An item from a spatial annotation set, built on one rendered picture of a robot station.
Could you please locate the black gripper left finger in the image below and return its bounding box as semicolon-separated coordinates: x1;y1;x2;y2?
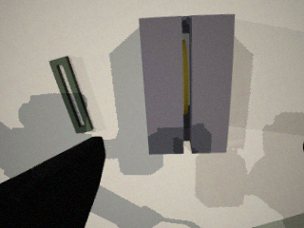
0;137;106;228

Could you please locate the dark green slotted holder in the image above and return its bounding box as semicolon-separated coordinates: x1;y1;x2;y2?
49;57;94;133

